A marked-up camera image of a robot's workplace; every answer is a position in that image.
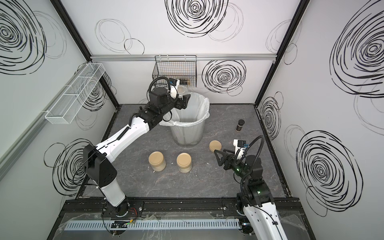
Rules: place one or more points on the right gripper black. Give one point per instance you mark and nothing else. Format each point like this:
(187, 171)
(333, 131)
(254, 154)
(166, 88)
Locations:
(231, 159)

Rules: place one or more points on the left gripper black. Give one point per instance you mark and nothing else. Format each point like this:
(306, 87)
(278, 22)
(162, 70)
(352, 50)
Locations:
(184, 102)

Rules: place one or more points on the rice jar tan lid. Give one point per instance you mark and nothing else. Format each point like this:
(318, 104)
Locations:
(184, 162)
(157, 161)

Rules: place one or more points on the glass rice jar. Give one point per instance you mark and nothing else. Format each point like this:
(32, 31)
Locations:
(182, 90)

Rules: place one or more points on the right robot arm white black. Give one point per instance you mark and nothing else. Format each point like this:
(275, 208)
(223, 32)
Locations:
(255, 201)

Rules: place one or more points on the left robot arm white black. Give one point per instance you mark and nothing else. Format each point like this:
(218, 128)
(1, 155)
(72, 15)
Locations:
(97, 160)

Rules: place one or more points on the white plastic bin liner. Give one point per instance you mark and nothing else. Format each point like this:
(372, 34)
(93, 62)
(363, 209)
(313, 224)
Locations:
(196, 112)

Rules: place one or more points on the dark bottle in basket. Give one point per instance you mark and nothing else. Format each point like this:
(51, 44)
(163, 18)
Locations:
(185, 82)

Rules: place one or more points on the metal mesh trash bin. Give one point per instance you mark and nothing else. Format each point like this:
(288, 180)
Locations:
(188, 134)

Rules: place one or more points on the small dark spice bottle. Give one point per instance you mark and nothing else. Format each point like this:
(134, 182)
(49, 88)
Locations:
(240, 125)

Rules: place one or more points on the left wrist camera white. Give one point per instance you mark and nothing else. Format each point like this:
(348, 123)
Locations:
(174, 84)

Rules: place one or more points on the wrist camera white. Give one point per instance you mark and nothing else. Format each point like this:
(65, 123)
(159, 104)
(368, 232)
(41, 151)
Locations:
(174, 84)
(240, 146)

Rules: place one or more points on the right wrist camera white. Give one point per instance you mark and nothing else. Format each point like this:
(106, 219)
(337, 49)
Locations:
(240, 146)

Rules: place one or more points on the black wire wall basket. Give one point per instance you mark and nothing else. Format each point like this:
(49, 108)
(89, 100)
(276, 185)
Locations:
(177, 67)

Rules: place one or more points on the white slotted cable duct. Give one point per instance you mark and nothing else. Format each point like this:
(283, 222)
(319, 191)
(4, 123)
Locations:
(194, 224)

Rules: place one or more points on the aluminium wall rail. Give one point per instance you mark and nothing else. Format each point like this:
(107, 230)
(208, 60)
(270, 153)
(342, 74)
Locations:
(200, 57)

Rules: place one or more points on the white mesh wall shelf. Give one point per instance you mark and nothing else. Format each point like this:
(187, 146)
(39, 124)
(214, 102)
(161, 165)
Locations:
(75, 95)

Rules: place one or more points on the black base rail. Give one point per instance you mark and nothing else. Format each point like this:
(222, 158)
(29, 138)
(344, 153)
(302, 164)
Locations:
(138, 207)

